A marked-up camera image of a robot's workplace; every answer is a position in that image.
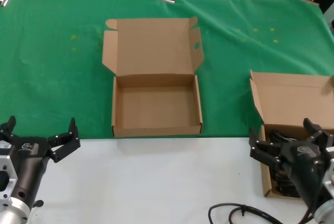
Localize green table cloth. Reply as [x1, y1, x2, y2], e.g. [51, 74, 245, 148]
[0, 0, 334, 140]

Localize black coiled cable bundle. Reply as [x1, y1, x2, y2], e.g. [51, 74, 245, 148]
[271, 165, 303, 198]
[267, 129, 297, 146]

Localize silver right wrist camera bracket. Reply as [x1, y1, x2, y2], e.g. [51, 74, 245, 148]
[322, 147, 334, 198]

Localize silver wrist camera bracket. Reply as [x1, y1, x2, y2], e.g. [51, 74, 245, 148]
[322, 147, 334, 198]
[0, 140, 19, 201]

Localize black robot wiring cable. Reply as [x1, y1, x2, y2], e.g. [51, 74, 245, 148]
[208, 202, 314, 224]

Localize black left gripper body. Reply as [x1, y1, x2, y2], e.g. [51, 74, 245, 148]
[7, 135, 53, 210]

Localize cardboard box holding cables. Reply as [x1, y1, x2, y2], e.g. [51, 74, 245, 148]
[249, 69, 334, 198]

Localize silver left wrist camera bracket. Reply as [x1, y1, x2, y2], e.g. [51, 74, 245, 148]
[0, 140, 19, 201]

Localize empty open cardboard box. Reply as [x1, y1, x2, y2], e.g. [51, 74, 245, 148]
[102, 17, 204, 138]

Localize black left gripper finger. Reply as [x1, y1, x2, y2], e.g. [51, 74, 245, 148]
[0, 115, 17, 144]
[47, 117, 82, 164]

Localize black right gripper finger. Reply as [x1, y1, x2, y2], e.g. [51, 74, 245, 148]
[248, 127, 282, 172]
[302, 117, 334, 155]

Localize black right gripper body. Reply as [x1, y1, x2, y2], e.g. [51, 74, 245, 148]
[279, 139, 327, 210]

